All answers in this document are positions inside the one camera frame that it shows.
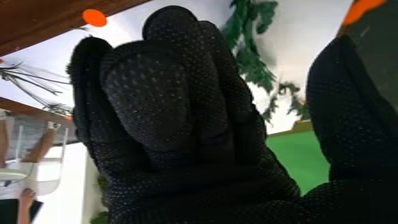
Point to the white sheet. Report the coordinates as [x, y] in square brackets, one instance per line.
[302, 40]

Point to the dark mat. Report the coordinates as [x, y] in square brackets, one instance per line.
[379, 36]

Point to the leafy green sprig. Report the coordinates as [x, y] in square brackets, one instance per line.
[251, 63]

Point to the thin-stemmed green sprig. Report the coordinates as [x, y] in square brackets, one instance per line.
[27, 80]

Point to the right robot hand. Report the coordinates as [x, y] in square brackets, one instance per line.
[178, 140]

